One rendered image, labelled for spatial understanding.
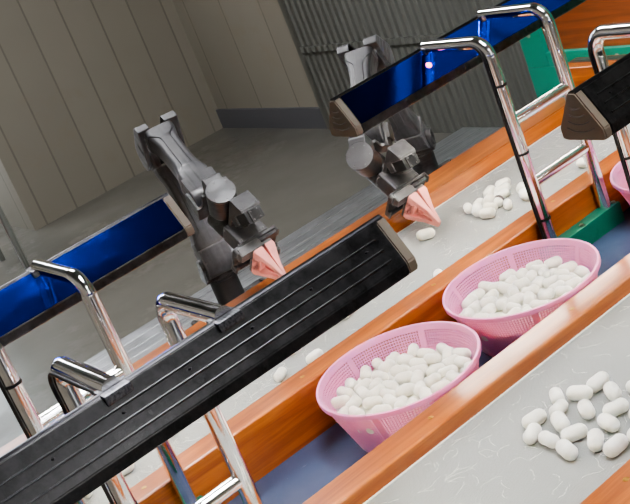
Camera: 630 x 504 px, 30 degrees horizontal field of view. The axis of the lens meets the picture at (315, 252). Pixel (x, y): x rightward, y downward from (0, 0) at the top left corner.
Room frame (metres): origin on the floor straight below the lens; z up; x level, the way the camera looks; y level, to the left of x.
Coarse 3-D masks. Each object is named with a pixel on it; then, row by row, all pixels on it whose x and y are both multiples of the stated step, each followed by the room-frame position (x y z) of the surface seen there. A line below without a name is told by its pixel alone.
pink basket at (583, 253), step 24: (552, 240) 1.88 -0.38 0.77; (576, 240) 1.84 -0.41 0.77; (480, 264) 1.91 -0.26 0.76; (504, 264) 1.91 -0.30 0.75; (600, 264) 1.73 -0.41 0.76; (456, 288) 1.87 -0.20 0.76; (576, 288) 1.67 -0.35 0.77; (456, 312) 1.82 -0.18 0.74; (528, 312) 1.66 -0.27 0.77; (480, 336) 1.73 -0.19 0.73; (504, 336) 1.69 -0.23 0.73
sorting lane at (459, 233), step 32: (512, 160) 2.43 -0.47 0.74; (544, 160) 2.35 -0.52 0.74; (576, 160) 2.28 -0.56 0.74; (480, 192) 2.32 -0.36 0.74; (512, 192) 2.25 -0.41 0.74; (544, 192) 2.18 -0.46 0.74; (416, 224) 2.29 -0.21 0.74; (448, 224) 2.22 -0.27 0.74; (480, 224) 2.15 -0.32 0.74; (416, 256) 2.12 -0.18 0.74; (448, 256) 2.06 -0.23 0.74; (416, 288) 1.98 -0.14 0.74; (352, 320) 1.95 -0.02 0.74; (256, 384) 1.85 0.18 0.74; (224, 416) 1.78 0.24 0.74; (128, 480) 1.70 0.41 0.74
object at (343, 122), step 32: (512, 0) 2.23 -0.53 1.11; (544, 0) 2.24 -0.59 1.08; (576, 0) 2.26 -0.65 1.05; (448, 32) 2.15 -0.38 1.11; (480, 32) 2.16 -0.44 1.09; (512, 32) 2.18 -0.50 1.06; (416, 64) 2.09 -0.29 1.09; (448, 64) 2.10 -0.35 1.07; (352, 96) 2.02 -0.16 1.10; (384, 96) 2.03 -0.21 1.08; (416, 96) 2.05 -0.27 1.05; (352, 128) 1.99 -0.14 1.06
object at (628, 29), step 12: (612, 24) 1.73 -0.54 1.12; (624, 24) 1.71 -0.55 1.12; (600, 36) 1.74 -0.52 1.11; (612, 36) 1.73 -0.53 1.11; (624, 36) 1.71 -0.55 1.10; (588, 48) 1.76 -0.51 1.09; (600, 48) 1.76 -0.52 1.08; (600, 60) 1.76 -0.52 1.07; (624, 132) 1.76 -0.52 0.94; (624, 144) 1.76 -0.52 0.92; (624, 156) 1.77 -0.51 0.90; (624, 168) 1.77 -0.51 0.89
